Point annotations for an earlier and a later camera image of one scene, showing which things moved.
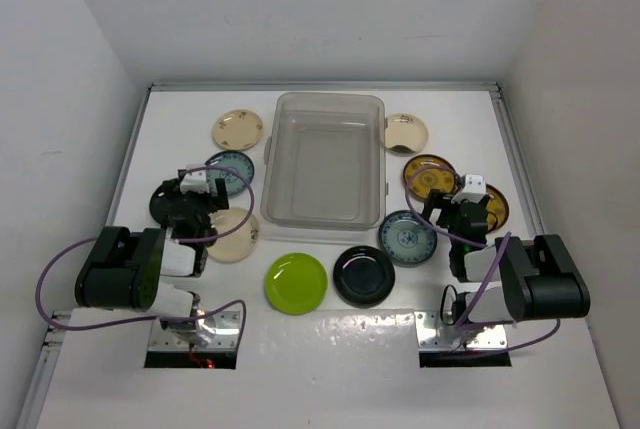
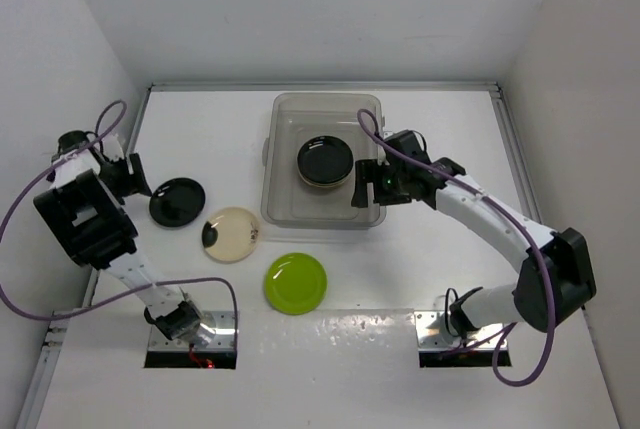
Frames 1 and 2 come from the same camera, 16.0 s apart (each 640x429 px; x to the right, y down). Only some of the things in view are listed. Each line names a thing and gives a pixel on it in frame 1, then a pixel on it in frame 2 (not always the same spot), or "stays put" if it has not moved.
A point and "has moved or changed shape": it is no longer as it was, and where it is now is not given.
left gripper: (222, 199) -> (127, 186)
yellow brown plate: (426, 180) has moved or changed shape
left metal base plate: (225, 325) stays put
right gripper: (434, 201) -> (369, 171)
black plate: (364, 276) -> (324, 160)
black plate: (170, 206) stays put
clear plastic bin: (325, 163) stays put
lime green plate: (296, 283) stays put
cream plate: (239, 245) stays put
